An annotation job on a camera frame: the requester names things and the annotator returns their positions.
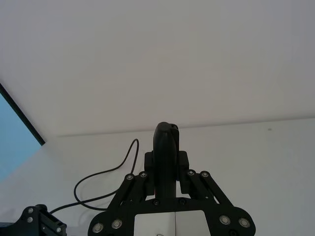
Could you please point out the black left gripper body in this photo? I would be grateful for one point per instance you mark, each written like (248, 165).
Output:
(27, 220)

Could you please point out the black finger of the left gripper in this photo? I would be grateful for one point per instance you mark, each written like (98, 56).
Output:
(53, 225)

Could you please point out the blue panel with dark frame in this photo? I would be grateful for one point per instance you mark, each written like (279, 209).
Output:
(13, 123)

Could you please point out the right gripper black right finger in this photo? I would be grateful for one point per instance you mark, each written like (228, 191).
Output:
(209, 194)

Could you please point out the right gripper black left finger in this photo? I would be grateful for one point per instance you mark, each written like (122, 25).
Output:
(128, 191)

